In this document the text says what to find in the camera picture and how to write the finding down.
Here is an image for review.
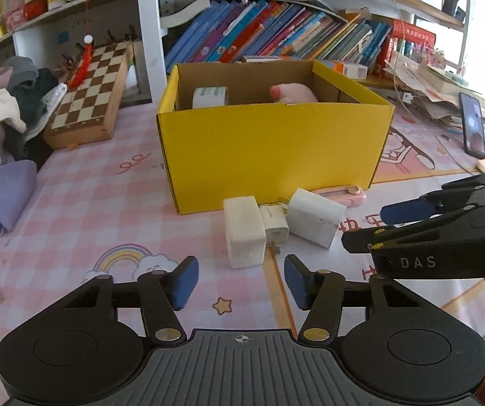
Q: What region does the red tassel ornament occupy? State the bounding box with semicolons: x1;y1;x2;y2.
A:
67;34;95;90

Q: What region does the purple cloth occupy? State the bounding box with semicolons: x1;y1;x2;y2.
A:
0;159;38;238

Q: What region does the row of colourful books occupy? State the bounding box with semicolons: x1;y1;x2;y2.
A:
164;0;392;73

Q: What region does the white charging cable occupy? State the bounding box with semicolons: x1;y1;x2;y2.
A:
384;0;415;116

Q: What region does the orange and white small box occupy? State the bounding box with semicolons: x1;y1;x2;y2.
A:
331;60;369;79

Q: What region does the stack of papers and books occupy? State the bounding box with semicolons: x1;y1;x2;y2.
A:
383;53;485;136

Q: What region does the pink plush pig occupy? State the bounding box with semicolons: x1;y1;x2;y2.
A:
269;84;319;105

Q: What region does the white metal bookshelf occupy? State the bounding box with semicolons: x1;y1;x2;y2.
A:
136;0;480;103

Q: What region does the black smartphone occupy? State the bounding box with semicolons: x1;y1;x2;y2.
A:
458;92;485;160

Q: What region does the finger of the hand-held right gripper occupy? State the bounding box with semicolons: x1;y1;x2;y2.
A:
341;206;478;255
380;167;485;225

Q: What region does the wooden chess board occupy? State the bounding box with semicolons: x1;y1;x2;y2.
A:
42;41;135;150

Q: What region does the white corner shelf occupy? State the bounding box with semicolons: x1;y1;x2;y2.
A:
0;0;142;66

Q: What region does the small black box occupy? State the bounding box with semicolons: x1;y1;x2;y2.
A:
442;0;467;22

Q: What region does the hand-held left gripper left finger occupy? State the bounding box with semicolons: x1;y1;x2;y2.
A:
45;256;199;345

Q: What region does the red book box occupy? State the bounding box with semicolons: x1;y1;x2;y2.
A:
390;20;437;46

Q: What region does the clear packing tape roll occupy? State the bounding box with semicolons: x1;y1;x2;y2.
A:
192;86;230;110

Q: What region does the pink printed desk mat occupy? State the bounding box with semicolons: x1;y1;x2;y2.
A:
0;101;485;390

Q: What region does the white charger block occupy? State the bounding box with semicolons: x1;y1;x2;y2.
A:
223;196;267;270
287;188;347;249

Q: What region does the yellow cardboard box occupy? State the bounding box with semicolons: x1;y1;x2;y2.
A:
156;60;395;215

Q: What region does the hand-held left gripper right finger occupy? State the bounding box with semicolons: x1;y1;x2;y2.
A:
284;254;442;344

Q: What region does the small white plug adapter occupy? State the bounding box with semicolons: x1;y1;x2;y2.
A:
259;204;290;247

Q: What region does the pile of clothes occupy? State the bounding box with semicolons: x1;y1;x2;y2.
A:
0;56;69;166

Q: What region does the red round jar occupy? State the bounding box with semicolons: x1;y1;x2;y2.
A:
23;0;49;20

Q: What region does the pink utility knife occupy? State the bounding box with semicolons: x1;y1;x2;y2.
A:
312;183;368;206

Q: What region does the artificial flower bunch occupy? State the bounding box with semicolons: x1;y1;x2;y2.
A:
412;46;447;69

